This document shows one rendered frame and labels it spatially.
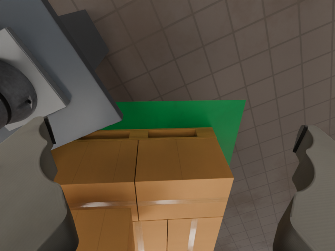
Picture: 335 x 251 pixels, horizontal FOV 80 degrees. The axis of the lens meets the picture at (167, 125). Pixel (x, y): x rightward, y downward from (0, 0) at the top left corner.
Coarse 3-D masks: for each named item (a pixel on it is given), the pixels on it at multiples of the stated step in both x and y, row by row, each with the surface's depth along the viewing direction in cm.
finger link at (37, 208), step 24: (48, 120) 10; (0, 144) 8; (24, 144) 8; (48, 144) 10; (0, 168) 7; (24, 168) 7; (48, 168) 8; (0, 192) 6; (24, 192) 6; (48, 192) 6; (0, 216) 5; (24, 216) 5; (48, 216) 5; (72, 216) 7; (0, 240) 5; (24, 240) 5; (48, 240) 5; (72, 240) 6
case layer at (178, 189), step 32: (64, 160) 132; (96, 160) 132; (128, 160) 132; (160, 160) 133; (192, 160) 133; (224, 160) 134; (64, 192) 119; (96, 192) 121; (128, 192) 122; (160, 192) 124; (192, 192) 126; (224, 192) 128; (160, 224) 143; (192, 224) 146
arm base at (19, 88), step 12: (0, 60) 55; (0, 72) 52; (12, 72) 54; (0, 84) 51; (12, 84) 53; (24, 84) 56; (0, 96) 50; (12, 96) 53; (24, 96) 56; (36, 96) 60; (12, 108) 54; (24, 108) 57; (12, 120) 57
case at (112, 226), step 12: (84, 216) 98; (96, 216) 98; (108, 216) 99; (120, 216) 99; (84, 228) 93; (96, 228) 94; (108, 228) 94; (120, 228) 94; (132, 228) 109; (84, 240) 89; (96, 240) 89; (108, 240) 89; (120, 240) 90; (132, 240) 109
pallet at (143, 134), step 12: (96, 132) 159; (108, 132) 160; (120, 132) 161; (132, 132) 159; (144, 132) 159; (156, 132) 163; (168, 132) 164; (180, 132) 165; (192, 132) 166; (204, 132) 160
